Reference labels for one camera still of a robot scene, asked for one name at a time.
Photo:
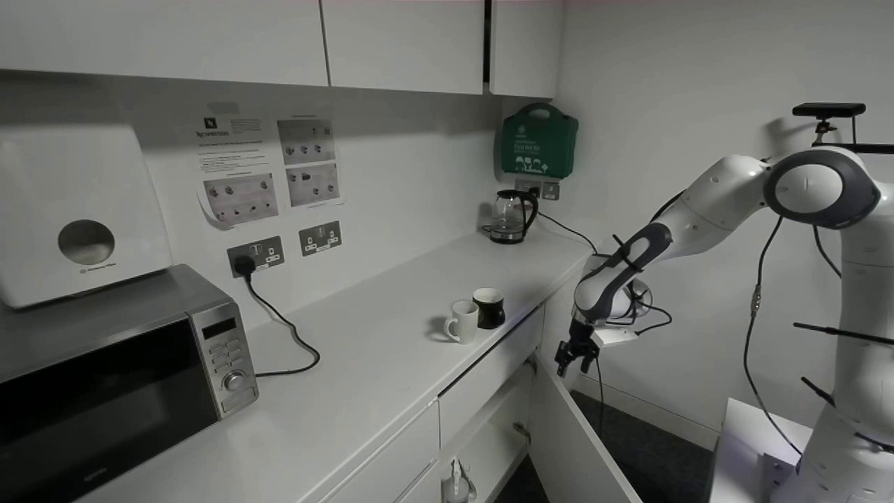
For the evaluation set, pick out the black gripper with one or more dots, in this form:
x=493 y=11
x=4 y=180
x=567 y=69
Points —
x=582 y=336

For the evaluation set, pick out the grey kitchen drawer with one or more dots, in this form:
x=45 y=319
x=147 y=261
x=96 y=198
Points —
x=489 y=379

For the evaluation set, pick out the black mug white interior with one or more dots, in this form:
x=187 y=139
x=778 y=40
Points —
x=489 y=308

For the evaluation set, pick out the white ceramic mug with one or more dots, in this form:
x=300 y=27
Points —
x=458 y=323

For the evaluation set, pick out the white robot base table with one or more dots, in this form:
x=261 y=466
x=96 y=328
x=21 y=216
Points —
x=750 y=449

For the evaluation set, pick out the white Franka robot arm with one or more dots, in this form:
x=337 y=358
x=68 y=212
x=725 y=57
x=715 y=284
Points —
x=838 y=280

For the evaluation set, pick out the white base cabinet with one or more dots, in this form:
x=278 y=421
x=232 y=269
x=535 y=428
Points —
x=393 y=466

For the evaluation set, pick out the clear spray bottle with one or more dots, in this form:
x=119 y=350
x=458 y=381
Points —
x=455 y=481

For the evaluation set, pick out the green first aid box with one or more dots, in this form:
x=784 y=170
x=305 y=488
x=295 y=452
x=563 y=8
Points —
x=535 y=142

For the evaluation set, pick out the small printed picture sheet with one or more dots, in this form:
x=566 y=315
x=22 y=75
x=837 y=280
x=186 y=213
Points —
x=314 y=185
x=305 y=142

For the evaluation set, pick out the large white instruction sheet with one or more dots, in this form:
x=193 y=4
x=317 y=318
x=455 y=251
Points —
x=236 y=157

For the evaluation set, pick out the silver microwave oven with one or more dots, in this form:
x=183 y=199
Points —
x=113 y=392

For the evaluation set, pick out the white paper towel dispenser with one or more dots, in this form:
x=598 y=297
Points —
x=73 y=213

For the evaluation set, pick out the wall socket behind kettle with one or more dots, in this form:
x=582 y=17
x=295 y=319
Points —
x=548 y=191

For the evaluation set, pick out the empty double wall socket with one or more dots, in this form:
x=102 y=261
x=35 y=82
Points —
x=320 y=238

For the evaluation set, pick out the white wall cabinet door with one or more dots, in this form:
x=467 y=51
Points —
x=405 y=44
x=524 y=45
x=158 y=38

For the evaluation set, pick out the wall socket with plug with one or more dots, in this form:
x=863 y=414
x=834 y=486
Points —
x=256 y=254

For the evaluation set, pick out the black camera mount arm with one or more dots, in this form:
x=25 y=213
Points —
x=852 y=145

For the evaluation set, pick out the black bar camera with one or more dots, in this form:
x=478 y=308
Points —
x=828 y=111

